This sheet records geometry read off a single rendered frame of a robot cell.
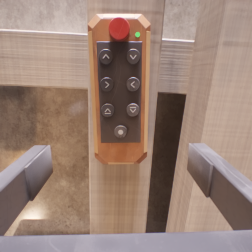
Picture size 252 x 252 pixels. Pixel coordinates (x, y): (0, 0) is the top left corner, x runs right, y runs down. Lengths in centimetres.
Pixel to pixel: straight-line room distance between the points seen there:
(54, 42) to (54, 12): 13
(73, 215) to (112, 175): 35
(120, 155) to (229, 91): 18
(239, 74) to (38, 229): 66
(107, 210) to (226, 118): 24
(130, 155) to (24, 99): 36
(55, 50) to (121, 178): 26
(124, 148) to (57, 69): 22
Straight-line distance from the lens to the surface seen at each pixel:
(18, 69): 41
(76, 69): 37
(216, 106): 30
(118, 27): 21
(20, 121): 54
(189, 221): 38
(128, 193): 32
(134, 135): 23
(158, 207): 61
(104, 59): 21
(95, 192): 32
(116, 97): 22
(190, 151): 17
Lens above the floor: 46
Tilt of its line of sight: 75 degrees down
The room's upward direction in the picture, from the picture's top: 175 degrees clockwise
